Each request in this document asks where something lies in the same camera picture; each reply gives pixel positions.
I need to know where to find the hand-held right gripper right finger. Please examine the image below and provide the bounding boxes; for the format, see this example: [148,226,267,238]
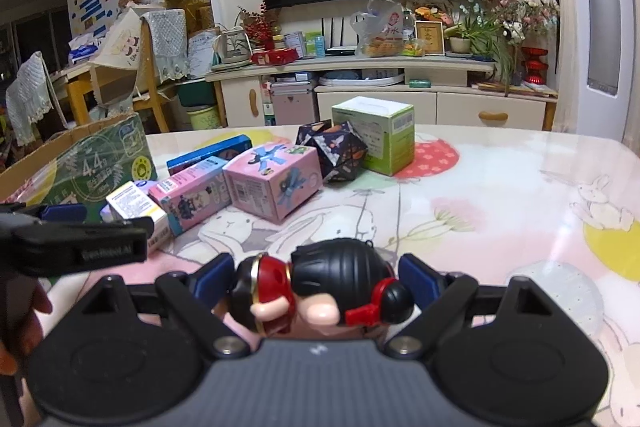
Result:
[384,255,557,359]

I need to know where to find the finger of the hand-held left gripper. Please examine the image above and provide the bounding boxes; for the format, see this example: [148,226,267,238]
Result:
[0,202,89,228]

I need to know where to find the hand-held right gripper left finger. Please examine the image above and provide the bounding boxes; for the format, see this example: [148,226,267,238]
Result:
[76,253,251,360]

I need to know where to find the white box yellow stripe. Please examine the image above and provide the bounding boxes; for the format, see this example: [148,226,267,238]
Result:
[106,180,169,254]

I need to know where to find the green milk carton box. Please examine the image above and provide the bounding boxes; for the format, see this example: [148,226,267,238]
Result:
[0,113,157,228]

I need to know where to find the long pink box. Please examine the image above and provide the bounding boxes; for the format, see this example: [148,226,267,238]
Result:
[148,155,233,237]

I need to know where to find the black haired doll figurine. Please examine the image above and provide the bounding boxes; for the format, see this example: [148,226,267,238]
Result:
[220,241,416,339]

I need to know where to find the square pink cartoon box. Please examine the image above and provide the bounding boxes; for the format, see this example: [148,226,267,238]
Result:
[222,143,322,225]

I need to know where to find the long blue box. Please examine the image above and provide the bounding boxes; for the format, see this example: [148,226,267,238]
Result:
[166,134,253,178]

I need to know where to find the person's left hand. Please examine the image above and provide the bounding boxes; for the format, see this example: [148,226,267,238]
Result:
[0,279,53,375]

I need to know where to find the clear plastic bag red print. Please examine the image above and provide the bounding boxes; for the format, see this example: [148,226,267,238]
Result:
[0,162,71,205]

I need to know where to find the rabbit print tablecloth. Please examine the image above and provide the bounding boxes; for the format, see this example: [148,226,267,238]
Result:
[0,124,640,427]

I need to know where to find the white lace chair cover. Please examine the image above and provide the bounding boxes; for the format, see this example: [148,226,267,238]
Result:
[5,51,54,146]

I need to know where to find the yellow wooden chair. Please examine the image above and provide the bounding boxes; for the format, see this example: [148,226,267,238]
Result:
[66,57,172,134]

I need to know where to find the green and white box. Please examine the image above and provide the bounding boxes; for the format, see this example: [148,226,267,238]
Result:
[331,96,416,176]

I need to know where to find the dark star print folding cube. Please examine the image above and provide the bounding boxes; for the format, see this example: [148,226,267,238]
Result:
[295,119,368,184]

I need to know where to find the pale green bucket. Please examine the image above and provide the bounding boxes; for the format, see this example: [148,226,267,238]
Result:
[187,104,222,132]

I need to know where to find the cream television cabinet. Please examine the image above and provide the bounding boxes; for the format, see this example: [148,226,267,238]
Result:
[205,54,558,132]

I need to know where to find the canvas tote bag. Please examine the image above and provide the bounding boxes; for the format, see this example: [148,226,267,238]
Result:
[92,7,152,71]

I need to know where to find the pink storage case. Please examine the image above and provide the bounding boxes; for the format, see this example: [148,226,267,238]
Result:
[272,92,317,126]

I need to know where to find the grey lace chair cover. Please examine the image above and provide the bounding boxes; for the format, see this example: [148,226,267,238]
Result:
[141,9,189,84]

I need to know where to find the white round tray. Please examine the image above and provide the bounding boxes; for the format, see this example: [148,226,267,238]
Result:
[318,72,404,88]

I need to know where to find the white paper certificate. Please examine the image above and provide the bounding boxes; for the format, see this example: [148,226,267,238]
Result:
[187,32,217,78]

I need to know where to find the flat red gift box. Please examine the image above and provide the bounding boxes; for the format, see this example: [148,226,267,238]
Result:
[250,48,301,66]

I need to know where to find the white jug with plant print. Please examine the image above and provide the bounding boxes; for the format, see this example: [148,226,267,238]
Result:
[215,29,252,64]

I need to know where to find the gold framed certificate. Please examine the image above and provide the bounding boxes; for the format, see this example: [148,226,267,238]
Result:
[415,21,445,56]

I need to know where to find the red lantern stand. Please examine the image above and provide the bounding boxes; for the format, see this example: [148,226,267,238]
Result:
[520,47,549,84]

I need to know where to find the potted spider plant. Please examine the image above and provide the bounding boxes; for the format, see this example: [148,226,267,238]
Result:
[444,14,517,84]

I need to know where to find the plastic bag of snacks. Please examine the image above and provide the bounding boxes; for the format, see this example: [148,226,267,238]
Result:
[349,0,412,58]

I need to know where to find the small green drink carton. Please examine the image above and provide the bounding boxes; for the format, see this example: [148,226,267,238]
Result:
[305,32,327,58]

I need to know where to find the red berry branch arrangement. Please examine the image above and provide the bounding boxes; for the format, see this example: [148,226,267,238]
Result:
[235,1,282,52]

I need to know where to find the white router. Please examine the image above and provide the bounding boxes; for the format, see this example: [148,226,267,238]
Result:
[320,17,359,56]

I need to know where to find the cream curtain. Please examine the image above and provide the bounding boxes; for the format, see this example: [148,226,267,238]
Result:
[546,0,577,134]

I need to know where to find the pink dried flower bouquet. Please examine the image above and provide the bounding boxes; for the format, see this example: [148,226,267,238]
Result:
[457,0,561,46]

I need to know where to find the white standing air conditioner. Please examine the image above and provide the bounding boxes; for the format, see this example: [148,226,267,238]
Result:
[562,0,640,148]

